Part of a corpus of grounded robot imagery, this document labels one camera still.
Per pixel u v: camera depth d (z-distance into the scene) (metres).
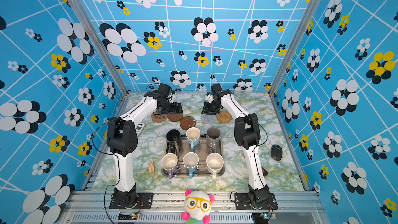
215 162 0.85
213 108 0.87
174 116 1.05
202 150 0.99
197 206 0.66
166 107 0.82
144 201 0.74
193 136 0.92
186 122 1.02
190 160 0.84
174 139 0.92
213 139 0.87
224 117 1.05
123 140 0.54
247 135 0.60
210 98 0.95
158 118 1.05
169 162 0.85
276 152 0.87
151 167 0.83
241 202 0.73
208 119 1.05
